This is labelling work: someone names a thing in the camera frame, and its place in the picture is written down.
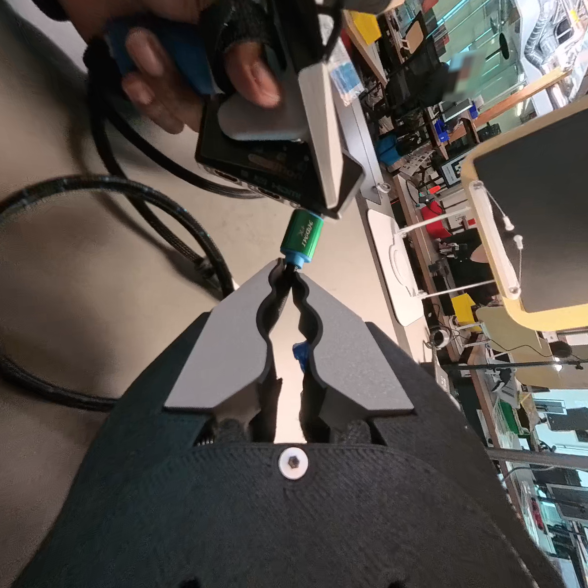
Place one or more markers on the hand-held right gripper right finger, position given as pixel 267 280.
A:
pixel 358 367

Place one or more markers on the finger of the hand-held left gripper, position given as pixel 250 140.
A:
pixel 321 138

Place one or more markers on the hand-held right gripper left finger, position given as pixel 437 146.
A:
pixel 220 358

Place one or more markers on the person's left hand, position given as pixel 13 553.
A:
pixel 160 101

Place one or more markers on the clear plastic bag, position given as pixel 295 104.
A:
pixel 344 73

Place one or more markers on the yellow plastic bin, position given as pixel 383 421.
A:
pixel 463 308
pixel 365 25

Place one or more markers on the printed marker tag sign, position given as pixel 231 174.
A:
pixel 452 171

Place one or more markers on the red plastic bin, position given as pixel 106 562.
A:
pixel 434 220

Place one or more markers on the beige board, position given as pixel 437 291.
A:
pixel 510 330

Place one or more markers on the green plastic bin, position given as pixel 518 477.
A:
pixel 507 415

